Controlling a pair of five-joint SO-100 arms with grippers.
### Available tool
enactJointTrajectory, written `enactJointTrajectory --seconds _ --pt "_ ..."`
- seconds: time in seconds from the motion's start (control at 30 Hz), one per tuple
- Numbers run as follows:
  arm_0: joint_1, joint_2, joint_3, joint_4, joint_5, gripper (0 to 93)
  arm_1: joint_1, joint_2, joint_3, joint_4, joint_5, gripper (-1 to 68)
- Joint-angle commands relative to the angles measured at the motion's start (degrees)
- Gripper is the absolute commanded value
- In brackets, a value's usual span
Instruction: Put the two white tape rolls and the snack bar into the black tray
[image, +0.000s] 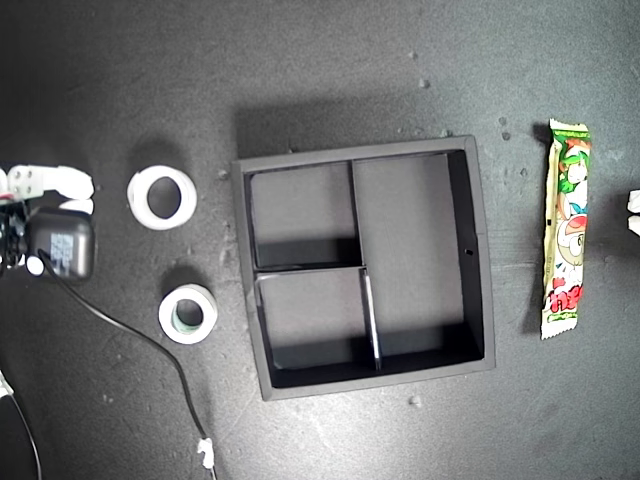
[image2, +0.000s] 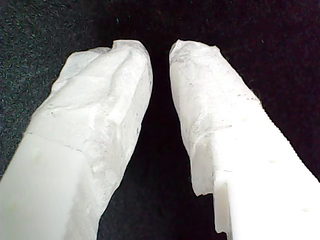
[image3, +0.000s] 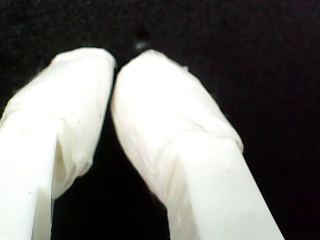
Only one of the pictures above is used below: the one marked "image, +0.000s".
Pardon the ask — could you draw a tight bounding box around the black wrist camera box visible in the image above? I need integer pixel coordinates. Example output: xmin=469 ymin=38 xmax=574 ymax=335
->
xmin=23 ymin=208 xmax=97 ymax=282

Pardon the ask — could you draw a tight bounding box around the small white tape roll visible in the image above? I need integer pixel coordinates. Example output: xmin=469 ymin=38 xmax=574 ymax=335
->
xmin=157 ymin=283 xmax=219 ymax=346

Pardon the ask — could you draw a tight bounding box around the large white tape roll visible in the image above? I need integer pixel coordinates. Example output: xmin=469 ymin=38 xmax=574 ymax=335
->
xmin=126 ymin=165 xmax=198 ymax=232

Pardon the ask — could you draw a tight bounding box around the thin black cable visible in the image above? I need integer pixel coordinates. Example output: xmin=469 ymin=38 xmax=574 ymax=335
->
xmin=0 ymin=389 xmax=44 ymax=480

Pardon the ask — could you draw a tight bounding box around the green printed snack bar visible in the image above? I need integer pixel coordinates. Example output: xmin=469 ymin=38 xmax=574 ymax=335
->
xmin=539 ymin=117 xmax=593 ymax=342

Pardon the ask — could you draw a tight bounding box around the black camera cable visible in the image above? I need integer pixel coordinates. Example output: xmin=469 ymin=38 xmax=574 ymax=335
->
xmin=37 ymin=249 xmax=219 ymax=480

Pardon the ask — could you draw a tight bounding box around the white tag on cable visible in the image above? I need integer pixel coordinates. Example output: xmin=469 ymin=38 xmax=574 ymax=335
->
xmin=196 ymin=437 xmax=216 ymax=470

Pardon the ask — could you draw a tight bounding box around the black tray with wells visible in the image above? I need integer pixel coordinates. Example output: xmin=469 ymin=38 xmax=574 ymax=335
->
xmin=230 ymin=134 xmax=497 ymax=403

